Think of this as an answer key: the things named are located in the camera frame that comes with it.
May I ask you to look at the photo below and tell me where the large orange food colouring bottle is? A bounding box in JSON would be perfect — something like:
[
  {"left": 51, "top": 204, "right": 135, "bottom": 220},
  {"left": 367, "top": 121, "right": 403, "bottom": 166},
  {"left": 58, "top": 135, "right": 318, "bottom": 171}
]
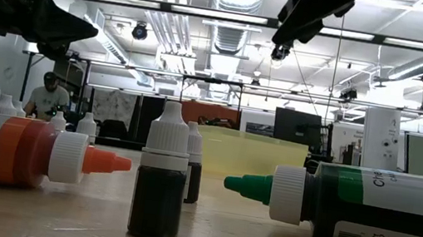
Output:
[{"left": 0, "top": 112, "right": 137, "bottom": 207}]

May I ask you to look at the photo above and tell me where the large green food colouring bottle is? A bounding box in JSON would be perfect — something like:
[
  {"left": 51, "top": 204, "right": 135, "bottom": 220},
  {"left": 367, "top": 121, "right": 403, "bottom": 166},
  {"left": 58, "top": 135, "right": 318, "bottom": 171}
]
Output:
[{"left": 215, "top": 146, "right": 423, "bottom": 237}]

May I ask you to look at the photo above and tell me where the person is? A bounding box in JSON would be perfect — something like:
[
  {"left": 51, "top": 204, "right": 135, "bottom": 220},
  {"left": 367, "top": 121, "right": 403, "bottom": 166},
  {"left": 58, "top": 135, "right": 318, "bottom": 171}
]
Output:
[{"left": 22, "top": 68, "right": 75, "bottom": 126}]

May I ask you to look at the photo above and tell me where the grey marbled panel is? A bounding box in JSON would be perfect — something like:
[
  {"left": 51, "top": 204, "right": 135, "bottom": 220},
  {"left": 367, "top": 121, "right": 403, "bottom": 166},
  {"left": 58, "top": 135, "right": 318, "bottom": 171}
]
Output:
[{"left": 89, "top": 86, "right": 140, "bottom": 129}]

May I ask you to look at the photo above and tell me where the small orange dropper bottle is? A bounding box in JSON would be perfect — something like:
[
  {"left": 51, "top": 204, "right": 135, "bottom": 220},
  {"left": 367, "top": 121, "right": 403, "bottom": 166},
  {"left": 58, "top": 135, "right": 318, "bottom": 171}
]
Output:
[{"left": 48, "top": 109, "right": 70, "bottom": 135}]

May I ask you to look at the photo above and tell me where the black computer monitor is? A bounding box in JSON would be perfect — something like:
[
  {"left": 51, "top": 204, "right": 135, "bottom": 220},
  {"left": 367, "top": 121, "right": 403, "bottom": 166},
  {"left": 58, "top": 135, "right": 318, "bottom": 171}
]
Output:
[{"left": 270, "top": 106, "right": 326, "bottom": 149}]

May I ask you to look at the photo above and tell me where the black office chair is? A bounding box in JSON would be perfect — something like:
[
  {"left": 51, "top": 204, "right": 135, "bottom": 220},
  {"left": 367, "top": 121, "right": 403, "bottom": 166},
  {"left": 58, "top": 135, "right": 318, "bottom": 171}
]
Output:
[{"left": 99, "top": 117, "right": 130, "bottom": 143}]

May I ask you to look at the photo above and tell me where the white pillar with sockets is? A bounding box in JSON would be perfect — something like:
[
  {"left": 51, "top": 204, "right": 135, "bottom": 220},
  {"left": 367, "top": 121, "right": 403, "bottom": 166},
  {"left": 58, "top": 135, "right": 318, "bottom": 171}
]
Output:
[{"left": 357, "top": 104, "right": 406, "bottom": 173}]

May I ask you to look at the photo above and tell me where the yellow translucent plastic bin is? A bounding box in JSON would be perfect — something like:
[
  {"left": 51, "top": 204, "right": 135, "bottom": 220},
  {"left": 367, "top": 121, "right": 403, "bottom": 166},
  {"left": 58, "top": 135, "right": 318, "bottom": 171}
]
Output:
[{"left": 190, "top": 122, "right": 311, "bottom": 188}]

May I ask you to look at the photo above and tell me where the silver ventilation duct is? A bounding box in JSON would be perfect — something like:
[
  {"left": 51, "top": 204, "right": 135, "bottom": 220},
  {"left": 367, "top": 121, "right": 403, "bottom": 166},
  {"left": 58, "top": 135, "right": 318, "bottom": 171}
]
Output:
[{"left": 200, "top": 0, "right": 268, "bottom": 59}]

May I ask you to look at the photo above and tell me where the black aluminium rig frame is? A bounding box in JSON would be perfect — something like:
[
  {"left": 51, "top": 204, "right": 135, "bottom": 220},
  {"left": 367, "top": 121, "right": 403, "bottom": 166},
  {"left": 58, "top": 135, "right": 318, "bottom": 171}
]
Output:
[{"left": 80, "top": 0, "right": 423, "bottom": 52}]

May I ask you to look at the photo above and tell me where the black distant rig frame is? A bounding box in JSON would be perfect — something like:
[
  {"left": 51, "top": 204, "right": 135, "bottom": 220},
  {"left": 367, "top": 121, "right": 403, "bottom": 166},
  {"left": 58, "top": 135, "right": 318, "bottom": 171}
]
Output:
[{"left": 10, "top": 47, "right": 423, "bottom": 195}]

